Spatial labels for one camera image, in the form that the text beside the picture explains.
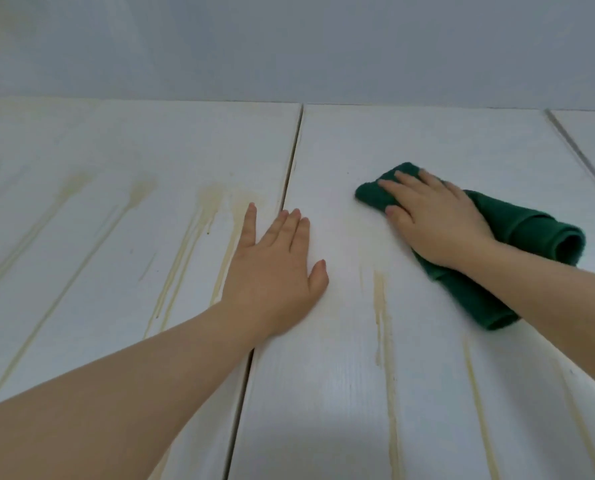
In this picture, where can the person's right hand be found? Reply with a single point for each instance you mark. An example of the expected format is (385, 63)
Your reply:
(440, 224)

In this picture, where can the person's left hand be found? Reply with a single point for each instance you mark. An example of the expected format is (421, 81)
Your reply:
(270, 284)

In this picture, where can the person's left little finger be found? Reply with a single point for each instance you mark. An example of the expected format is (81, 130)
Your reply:
(249, 224)

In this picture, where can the person's right thumb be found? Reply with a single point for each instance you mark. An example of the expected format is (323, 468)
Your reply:
(396, 218)

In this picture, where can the person's right middle finger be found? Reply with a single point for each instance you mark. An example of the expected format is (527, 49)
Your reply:
(410, 180)

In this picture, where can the person's left middle finger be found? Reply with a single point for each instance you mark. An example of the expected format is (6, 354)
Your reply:
(292, 228)

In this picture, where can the person's left thumb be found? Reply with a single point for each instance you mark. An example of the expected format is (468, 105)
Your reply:
(320, 279)

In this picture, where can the person's right little finger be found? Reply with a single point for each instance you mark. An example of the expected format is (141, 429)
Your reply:
(450, 187)

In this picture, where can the green cleaning cloth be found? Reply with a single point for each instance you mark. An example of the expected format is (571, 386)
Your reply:
(517, 229)

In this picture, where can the person's right forearm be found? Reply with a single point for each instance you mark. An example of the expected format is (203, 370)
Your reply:
(547, 304)

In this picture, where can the person's left forearm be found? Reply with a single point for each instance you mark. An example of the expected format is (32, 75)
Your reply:
(112, 394)

